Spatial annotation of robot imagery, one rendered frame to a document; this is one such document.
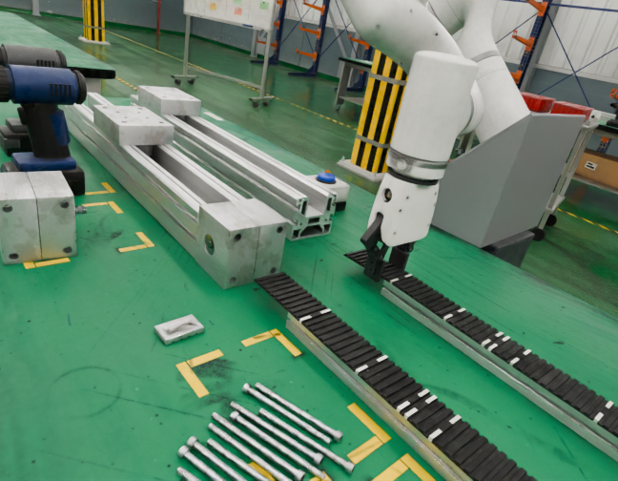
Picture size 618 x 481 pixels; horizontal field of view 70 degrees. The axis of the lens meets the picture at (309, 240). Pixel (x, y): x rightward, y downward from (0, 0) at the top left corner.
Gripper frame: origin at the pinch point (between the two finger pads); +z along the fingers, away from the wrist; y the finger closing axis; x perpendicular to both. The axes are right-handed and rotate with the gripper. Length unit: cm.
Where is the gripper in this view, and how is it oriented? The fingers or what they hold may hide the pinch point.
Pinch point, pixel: (385, 264)
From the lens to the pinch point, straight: 72.4
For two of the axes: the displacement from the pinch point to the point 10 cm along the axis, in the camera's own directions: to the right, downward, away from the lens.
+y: 7.6, -1.6, 6.3
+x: -6.3, -4.4, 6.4
